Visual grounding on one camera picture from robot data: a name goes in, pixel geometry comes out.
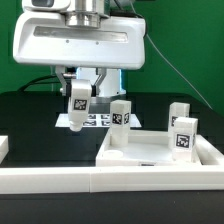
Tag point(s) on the white square table top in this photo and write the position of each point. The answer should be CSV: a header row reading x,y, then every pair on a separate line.
x,y
150,148

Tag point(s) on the white marker tag sheet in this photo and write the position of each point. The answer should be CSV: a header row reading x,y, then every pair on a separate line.
x,y
95,120

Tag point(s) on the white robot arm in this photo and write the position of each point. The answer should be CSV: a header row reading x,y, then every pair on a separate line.
x,y
88,14

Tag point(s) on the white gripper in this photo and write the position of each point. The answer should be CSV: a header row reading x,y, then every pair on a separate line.
x,y
43,38

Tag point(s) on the white U-shaped obstacle fence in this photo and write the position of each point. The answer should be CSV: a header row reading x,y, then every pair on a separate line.
x,y
111,179

